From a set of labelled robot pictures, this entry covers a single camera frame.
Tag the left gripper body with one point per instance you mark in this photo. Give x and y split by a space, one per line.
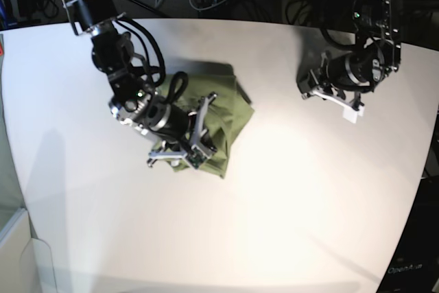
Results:
333 80

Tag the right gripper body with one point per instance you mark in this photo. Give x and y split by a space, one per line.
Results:
180 131

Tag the green T-shirt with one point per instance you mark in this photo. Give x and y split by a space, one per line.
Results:
227 115

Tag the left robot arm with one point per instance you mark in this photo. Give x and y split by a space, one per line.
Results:
362 65

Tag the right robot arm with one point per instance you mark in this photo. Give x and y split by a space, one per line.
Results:
135 67

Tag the white bin at left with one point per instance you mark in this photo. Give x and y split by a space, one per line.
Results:
26 262

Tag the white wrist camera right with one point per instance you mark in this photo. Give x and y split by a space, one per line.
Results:
195 159

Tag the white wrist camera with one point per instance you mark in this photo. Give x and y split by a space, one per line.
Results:
195 159
352 115

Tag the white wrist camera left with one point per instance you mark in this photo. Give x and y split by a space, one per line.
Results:
352 115

